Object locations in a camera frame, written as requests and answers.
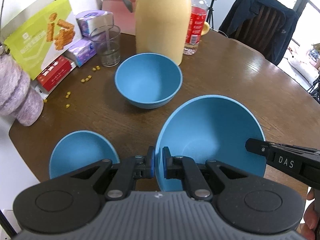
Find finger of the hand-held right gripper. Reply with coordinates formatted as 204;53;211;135
245;138;276;166

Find red label water bottle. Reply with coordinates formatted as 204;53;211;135
183;0;209;56

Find purple tissue pack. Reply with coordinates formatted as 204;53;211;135
76;9;114;37
66;39;97;68

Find colourful pile of bags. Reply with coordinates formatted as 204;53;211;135
309;44;320;68

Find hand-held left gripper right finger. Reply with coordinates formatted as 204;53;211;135
162;147;247;202

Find pink cardboard box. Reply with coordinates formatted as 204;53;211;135
95;0;139;36

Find red box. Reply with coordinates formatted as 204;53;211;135
32;56;73;100

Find clear glass cup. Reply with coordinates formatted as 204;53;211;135
90;25;121;67

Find green snack box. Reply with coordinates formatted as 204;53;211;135
4;0;84;81

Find dark wooden chair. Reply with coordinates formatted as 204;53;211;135
235;2;283;53

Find deep blue bowl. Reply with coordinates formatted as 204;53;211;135
155;95;266;192
49;130;120;180
115;53;183;109

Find person's right hand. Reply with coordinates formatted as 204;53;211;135
303;188;318;240

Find yellow thermos jug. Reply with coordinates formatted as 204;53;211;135
118;0;192;66

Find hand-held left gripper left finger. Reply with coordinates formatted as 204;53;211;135
71;146;155;200

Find chair with dark jacket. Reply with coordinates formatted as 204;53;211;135
219;0;299;66

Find scattered yellow corn kernels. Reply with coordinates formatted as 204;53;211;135
43;66;102;108

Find fuzzy purple vase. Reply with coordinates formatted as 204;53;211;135
0;52;44;127

